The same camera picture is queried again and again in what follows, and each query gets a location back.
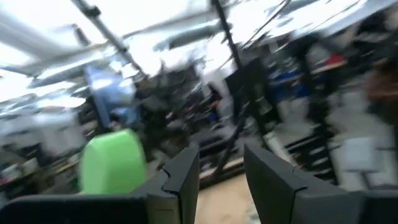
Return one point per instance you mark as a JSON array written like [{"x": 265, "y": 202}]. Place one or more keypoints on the grey metal overhead pipe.
[{"x": 102, "y": 26}]

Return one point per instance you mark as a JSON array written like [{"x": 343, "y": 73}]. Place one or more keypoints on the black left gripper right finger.
[{"x": 280, "y": 199}]

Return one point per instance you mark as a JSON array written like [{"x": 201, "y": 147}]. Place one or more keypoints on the green plastic mini bowl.
[{"x": 112, "y": 161}]

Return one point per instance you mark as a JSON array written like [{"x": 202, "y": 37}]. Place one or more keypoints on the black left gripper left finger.
[{"x": 174, "y": 193}]

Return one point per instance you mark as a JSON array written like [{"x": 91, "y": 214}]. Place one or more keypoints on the black frame post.
[{"x": 225, "y": 28}]

